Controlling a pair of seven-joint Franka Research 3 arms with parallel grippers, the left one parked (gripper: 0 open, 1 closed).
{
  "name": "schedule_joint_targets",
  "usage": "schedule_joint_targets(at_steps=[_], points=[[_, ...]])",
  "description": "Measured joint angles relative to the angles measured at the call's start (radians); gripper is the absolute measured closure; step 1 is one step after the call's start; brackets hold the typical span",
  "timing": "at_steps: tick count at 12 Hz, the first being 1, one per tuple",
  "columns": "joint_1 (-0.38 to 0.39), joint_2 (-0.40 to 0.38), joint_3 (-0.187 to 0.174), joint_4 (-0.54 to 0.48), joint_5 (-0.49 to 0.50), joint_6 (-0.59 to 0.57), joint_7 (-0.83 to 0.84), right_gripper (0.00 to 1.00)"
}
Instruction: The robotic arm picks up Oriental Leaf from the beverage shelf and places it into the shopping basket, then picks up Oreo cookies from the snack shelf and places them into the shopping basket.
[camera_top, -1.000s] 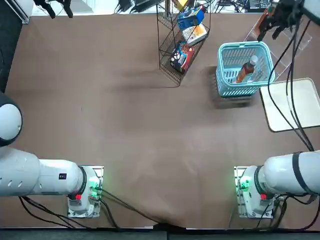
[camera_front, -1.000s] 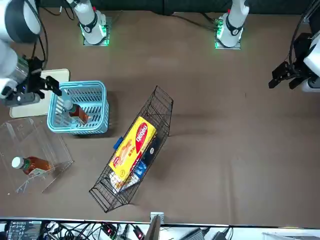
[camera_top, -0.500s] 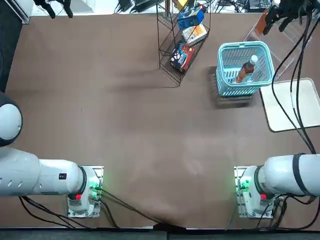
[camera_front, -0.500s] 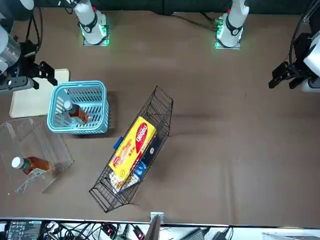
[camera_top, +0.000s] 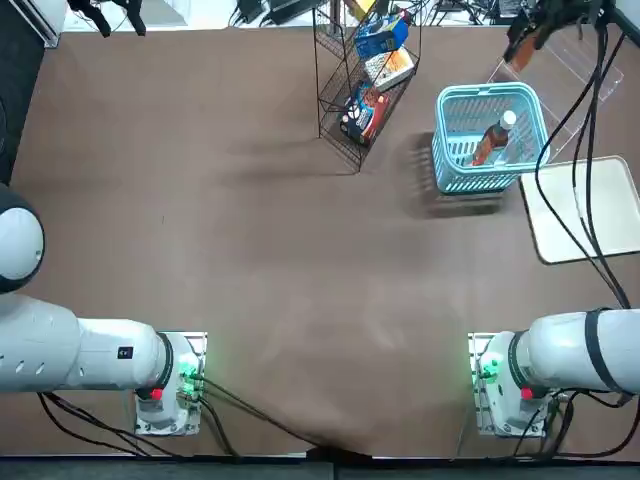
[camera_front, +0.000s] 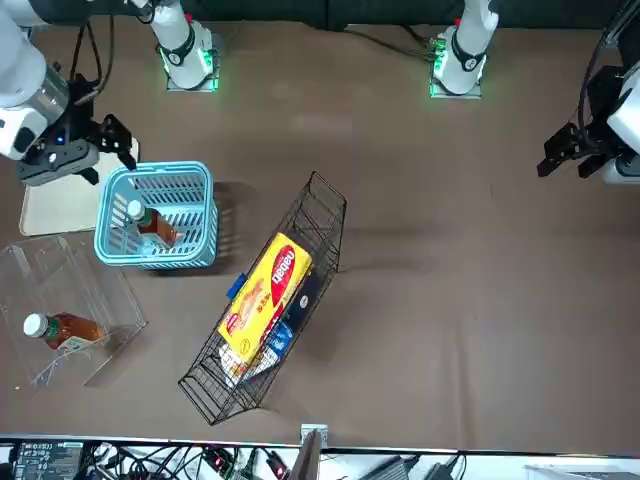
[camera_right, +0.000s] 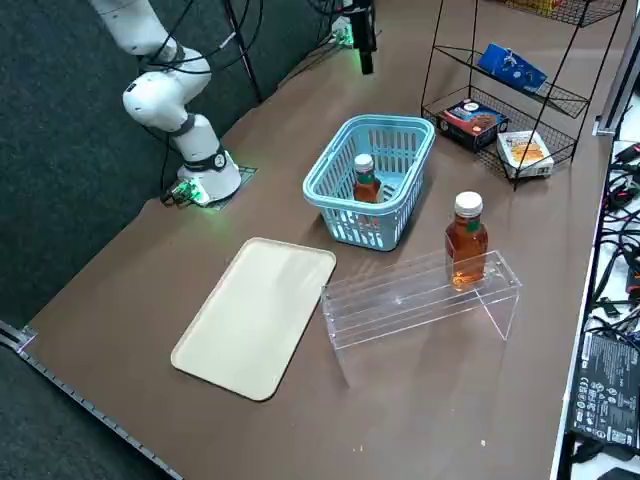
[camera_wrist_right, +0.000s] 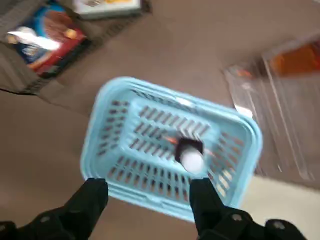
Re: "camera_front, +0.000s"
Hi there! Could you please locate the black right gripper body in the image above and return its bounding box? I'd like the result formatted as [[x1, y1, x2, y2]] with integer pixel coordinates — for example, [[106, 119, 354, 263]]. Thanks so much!
[[17, 74, 104, 187]]

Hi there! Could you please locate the cream plastic tray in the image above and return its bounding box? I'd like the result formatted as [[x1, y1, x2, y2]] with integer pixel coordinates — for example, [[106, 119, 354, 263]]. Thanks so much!
[[18, 139, 141, 237]]

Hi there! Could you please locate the black labelled power adapter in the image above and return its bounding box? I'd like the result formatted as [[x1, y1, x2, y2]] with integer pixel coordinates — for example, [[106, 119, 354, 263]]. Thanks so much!
[[9, 439, 85, 480]]

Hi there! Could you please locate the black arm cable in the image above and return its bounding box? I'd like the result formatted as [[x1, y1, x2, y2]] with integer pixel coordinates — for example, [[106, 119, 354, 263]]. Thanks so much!
[[89, 14, 117, 96], [69, 19, 101, 84], [577, 0, 636, 136]]

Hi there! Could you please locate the yellow wafer box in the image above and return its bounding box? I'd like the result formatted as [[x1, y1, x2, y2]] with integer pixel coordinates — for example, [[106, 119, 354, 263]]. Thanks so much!
[[217, 231, 314, 366]]

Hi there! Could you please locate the small black power adapter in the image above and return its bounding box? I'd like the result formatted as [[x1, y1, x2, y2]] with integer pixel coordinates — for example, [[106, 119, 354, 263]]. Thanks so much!
[[419, 462, 466, 480]]

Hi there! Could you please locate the black wire snack shelf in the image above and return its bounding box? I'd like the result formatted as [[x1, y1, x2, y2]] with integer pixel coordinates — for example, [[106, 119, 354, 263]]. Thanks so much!
[[177, 170, 349, 427]]

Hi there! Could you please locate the clear acrylic step shelf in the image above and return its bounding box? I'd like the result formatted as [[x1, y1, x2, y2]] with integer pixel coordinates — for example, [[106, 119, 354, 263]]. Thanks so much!
[[0, 234, 150, 391]]

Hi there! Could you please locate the dark chocolate cookie box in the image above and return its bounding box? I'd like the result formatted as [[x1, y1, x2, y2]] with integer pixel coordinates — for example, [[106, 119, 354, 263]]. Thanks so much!
[[284, 272, 321, 334]]

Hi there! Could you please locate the white cracker box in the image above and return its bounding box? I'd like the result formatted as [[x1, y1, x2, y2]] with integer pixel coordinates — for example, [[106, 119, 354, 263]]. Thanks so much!
[[217, 344, 281, 391]]

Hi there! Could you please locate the black left base cable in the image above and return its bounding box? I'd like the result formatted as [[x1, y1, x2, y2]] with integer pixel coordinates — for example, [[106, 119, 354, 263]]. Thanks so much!
[[344, 24, 439, 64]]

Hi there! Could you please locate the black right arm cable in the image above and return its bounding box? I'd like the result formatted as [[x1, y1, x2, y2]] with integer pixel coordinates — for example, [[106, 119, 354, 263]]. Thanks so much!
[[69, 19, 101, 84], [89, 14, 117, 96]]

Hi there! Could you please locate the tangled black cable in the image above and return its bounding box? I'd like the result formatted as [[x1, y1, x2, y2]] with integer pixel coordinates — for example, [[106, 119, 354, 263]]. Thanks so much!
[[84, 442, 301, 480]]

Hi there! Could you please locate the aluminium camera post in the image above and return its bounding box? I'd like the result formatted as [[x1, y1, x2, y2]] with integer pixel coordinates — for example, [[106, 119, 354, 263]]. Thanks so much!
[[289, 423, 330, 480]]

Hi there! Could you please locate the blue Oreo cookie box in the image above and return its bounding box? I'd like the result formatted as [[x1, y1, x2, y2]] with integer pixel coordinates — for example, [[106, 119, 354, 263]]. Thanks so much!
[[227, 272, 297, 359]]

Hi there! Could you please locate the amber tea bottle white cap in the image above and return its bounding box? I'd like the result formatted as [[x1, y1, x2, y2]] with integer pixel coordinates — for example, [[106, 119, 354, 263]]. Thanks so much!
[[22, 310, 106, 354], [124, 198, 186, 249]]

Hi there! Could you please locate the dark grey power adapter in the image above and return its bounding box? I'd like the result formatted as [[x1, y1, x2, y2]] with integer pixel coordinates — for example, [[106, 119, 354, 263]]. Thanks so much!
[[359, 454, 421, 480]]

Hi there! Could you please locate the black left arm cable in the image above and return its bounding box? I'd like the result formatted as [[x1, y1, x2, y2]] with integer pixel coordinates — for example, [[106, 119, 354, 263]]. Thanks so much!
[[577, 0, 636, 136]]

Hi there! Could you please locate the aluminium frame profile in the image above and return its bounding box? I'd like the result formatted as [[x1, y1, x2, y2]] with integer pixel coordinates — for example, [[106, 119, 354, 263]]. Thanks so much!
[[602, 0, 640, 49]]

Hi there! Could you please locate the light blue plastic shopping basket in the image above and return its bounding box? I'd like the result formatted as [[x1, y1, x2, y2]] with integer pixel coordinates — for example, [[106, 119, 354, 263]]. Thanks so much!
[[93, 160, 220, 271]]

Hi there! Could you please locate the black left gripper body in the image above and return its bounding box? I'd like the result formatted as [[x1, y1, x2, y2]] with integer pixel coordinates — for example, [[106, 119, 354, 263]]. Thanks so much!
[[578, 64, 626, 156]]

